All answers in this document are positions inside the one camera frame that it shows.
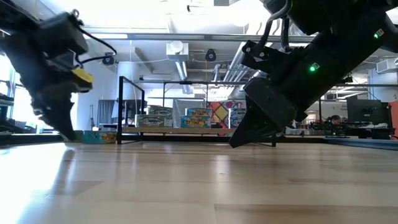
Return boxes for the white ceiling box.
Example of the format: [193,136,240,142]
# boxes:
[166,40,190,62]

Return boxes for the white round column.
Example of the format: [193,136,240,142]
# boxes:
[117,61,137,100]

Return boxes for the silver overhead rig beam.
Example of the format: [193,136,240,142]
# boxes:
[83,32,315,44]

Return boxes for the orange panel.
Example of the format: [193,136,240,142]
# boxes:
[388,100,398,139]

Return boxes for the teal yellowfin tuna can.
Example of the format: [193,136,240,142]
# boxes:
[82,130,118,145]
[185,107,214,117]
[179,114,212,129]

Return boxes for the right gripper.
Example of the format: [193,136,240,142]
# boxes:
[228,37,368,149]

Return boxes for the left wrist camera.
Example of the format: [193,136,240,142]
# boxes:
[39,11,90,62]

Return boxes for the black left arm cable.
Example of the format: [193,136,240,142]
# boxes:
[74,24,118,65]

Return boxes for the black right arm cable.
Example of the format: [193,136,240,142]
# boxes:
[262,0,293,52]

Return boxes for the blue label tuna can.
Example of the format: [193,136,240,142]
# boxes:
[228,107,248,117]
[228,115,246,129]

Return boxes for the green tuna can silver lid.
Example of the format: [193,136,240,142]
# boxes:
[134,114,174,128]

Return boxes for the wooden shelf black wire legs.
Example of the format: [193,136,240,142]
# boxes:
[116,76,278,148]

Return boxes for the grey curtain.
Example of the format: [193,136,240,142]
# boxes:
[98,99,116,125]

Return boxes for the colourful patchwork panel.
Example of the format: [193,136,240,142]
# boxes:
[207,100,231,129]

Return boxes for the large bright window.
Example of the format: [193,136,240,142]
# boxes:
[0,52,78,131]

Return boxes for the person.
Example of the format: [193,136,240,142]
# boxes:
[326,114,345,128]

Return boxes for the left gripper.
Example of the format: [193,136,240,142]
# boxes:
[26,52,94,141]

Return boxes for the black background monitor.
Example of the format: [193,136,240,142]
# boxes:
[347,99,389,125]

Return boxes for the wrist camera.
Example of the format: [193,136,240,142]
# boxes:
[241,39,301,78]
[39,11,90,62]

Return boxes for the white ceiling pipes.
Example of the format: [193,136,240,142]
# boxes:
[223,42,251,83]

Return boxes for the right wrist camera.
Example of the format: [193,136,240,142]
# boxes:
[241,39,301,78]

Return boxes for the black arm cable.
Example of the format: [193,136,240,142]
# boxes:
[74,24,118,65]
[262,0,293,52]

